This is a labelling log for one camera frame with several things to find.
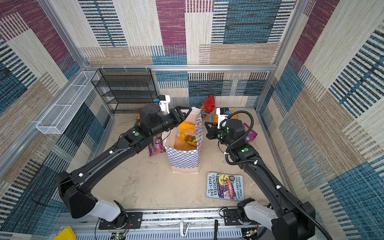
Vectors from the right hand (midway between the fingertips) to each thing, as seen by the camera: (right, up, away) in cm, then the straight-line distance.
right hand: (204, 125), depth 73 cm
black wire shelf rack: (-54, +25, +37) cm, 70 cm away
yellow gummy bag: (-9, -4, +19) cm, 21 cm away
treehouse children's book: (+11, -33, +8) cm, 36 cm away
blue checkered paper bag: (-8, -18, +1) cm, 19 cm away
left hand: (-6, +7, -8) cm, 13 cm away
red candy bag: (+6, +15, +35) cm, 38 cm away
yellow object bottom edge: (-64, -50, -3) cm, 81 cm away
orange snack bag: (-46, +6, +39) cm, 60 cm away
